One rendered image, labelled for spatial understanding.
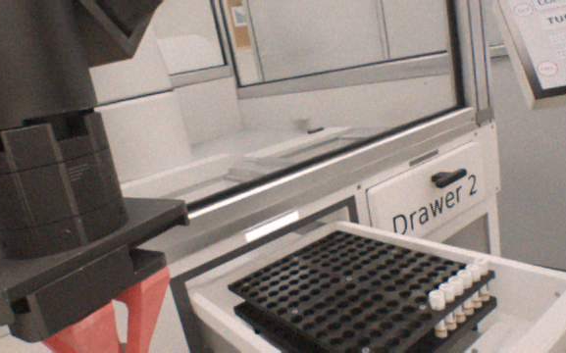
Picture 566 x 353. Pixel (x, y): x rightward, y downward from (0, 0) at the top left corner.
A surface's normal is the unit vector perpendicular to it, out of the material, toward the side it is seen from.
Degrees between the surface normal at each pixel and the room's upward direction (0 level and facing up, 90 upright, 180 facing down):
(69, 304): 92
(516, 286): 90
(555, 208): 90
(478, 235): 90
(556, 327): 0
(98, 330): 114
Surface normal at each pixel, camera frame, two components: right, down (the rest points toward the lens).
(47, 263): -0.16, -0.95
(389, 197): 0.58, 0.09
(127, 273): 0.84, 0.01
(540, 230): -0.72, 0.32
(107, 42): -0.18, 0.87
